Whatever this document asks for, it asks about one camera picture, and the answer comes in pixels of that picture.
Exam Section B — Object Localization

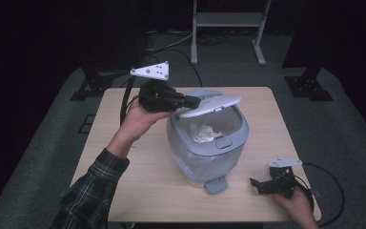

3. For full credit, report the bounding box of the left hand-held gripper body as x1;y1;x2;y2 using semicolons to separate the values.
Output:
130;60;186;113

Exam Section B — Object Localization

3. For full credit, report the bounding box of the black stand base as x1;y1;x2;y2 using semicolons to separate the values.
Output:
284;66;334;102
70;63;115;102

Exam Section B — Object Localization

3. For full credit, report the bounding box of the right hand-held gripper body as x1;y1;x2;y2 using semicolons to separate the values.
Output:
267;155;303;200

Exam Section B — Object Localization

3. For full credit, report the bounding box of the person's right hand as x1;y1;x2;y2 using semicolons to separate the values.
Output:
270;186;319;229

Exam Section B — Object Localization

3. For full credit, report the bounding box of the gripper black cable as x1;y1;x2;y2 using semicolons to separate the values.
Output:
292;161;346;227
119;75;141;127

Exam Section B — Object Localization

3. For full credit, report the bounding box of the person's left hand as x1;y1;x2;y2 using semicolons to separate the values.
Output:
117;94;176;145

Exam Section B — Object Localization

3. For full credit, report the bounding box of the grey pedal trash can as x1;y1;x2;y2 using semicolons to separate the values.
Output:
166;89;251;195

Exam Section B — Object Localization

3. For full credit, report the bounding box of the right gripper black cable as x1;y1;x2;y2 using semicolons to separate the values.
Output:
292;161;346;227

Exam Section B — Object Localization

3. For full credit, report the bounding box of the white tissue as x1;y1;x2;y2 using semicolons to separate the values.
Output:
190;123;224;144

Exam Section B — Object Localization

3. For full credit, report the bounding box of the dark floor socket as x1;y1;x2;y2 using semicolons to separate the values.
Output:
77;114;96;135

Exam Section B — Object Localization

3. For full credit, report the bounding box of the white metal stand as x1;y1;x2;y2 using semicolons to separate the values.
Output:
190;0;273;67

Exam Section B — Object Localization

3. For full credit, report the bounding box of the grey floor cable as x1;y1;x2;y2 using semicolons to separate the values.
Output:
146;30;194;53

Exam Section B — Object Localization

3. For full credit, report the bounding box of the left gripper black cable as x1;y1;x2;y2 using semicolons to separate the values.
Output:
119;75;141;127

